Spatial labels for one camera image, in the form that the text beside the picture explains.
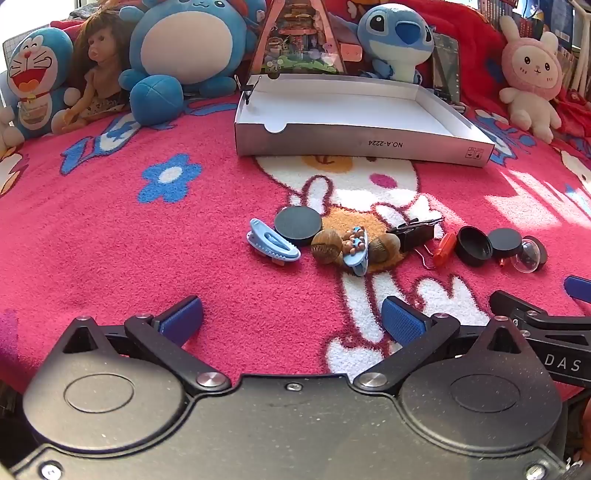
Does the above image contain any orange plastic cone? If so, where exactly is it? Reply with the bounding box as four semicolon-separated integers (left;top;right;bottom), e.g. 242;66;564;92
433;231;459;267

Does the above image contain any large black binder clip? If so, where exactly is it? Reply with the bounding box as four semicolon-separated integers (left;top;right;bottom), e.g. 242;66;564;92
385;217;446;268

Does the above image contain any large black disc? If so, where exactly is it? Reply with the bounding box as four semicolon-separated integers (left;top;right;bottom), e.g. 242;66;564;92
274;206;323;246

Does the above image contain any blue hair clip with bears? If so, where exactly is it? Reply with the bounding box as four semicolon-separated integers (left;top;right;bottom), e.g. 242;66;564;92
341;225;370;277

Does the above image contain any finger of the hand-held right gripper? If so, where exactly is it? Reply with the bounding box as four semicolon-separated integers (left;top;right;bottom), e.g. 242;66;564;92
564;275;591;305
489;290;591;340

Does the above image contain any small black binder clip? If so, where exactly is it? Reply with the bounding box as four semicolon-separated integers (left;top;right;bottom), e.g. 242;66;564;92
235;76;257;104

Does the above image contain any blue alien plush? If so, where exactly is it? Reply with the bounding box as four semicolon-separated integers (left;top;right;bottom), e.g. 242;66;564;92
358;4;435;85

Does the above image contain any pink bunny plush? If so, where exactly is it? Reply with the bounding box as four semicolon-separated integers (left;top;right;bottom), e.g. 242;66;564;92
499;16;563;144

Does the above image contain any plain blue hair clip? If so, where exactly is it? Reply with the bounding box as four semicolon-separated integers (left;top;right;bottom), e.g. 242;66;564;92
245;218;302;267

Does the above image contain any black round cap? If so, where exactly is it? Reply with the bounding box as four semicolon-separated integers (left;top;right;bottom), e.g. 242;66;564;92
455;226;494;267

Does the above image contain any brown walnut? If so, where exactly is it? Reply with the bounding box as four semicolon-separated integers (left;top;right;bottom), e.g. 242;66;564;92
367;233;402;265
311;229;343;265

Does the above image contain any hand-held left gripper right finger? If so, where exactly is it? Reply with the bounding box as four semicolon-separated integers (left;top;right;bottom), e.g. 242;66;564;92
352;295;543;395

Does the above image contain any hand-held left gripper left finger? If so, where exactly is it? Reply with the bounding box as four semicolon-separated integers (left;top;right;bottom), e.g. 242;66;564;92
59;295;232;394

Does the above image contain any grey grid board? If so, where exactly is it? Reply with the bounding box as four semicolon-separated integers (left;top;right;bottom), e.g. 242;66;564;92
0;33;21;77

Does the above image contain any blue cat robot plush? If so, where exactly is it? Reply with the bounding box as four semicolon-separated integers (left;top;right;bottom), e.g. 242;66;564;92
0;27;83;155

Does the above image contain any brown-haired baby doll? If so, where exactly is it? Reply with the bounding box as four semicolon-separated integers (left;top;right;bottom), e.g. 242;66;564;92
51;10;132;134

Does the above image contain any clear plastic dome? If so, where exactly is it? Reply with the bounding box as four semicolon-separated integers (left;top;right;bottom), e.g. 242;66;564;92
510;237;542;274

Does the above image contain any black smartphone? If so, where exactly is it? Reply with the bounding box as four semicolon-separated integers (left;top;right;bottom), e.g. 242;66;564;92
431;32;461;103

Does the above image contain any pink triangular dollhouse box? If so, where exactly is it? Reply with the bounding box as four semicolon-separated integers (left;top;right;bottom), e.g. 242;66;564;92
247;0;347;77

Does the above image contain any white cardboard box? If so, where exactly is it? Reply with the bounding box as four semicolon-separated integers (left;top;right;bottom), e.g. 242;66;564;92
233;74;496;168

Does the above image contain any pink printed blanket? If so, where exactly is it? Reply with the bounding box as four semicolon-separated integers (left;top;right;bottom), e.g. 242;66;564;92
0;88;591;398

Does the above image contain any round blue mouse plush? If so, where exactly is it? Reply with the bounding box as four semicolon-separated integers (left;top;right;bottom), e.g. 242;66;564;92
119;0;259;126

